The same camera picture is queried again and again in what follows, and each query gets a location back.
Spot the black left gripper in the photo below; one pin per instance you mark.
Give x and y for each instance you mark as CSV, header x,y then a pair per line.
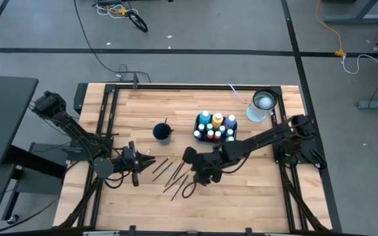
x,y
126,164

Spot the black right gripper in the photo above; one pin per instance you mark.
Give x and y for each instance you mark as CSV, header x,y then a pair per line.
x,y
208,164

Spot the gold-tipped black brushes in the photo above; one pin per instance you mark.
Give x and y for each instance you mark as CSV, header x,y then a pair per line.
x,y
180,188

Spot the small blue paint bottle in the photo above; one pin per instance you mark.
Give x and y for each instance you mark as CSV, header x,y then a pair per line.
x,y
197,133

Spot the small green paint bottle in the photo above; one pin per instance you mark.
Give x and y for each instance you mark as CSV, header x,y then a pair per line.
x,y
230,139

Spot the small white-capped paint bottle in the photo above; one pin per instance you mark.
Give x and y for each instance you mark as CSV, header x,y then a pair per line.
x,y
209,126
201,127

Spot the small turquoise paint bottle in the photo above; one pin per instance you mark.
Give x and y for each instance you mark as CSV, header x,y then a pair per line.
x,y
229,132

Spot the wide black brush gold ferrule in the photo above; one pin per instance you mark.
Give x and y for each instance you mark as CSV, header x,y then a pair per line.
x,y
166,124

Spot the large yellow paint bottle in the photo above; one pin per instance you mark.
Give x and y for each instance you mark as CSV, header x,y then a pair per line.
x,y
217,118

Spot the large teal paint bottle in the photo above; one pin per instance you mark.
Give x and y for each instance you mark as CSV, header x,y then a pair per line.
x,y
204,115

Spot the large purple paint bottle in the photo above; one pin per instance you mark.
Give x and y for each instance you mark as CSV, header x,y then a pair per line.
x,y
230,119

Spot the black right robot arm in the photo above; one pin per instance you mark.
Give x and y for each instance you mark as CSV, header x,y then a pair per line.
x,y
264,141

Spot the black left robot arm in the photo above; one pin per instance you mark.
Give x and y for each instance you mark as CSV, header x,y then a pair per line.
x,y
71,128

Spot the blue-grey plastic cup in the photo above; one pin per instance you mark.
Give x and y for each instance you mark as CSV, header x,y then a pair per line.
x,y
161,131

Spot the teal plastic caddy bin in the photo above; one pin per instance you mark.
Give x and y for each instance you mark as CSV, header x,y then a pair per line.
x,y
196,122

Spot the black rolling cart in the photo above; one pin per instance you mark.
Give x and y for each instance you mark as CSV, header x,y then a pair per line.
x,y
28,170

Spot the black caster wheel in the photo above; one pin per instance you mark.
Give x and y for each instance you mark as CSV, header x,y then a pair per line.
x,y
12,219

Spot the black side desk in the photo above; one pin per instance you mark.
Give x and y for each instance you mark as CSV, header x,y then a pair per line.
x,y
5,118

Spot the grey desk leg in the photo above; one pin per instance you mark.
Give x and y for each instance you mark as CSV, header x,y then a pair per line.
x,y
376,104
349,18

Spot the black metal table frame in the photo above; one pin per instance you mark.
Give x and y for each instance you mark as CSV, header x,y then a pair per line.
x,y
192,87

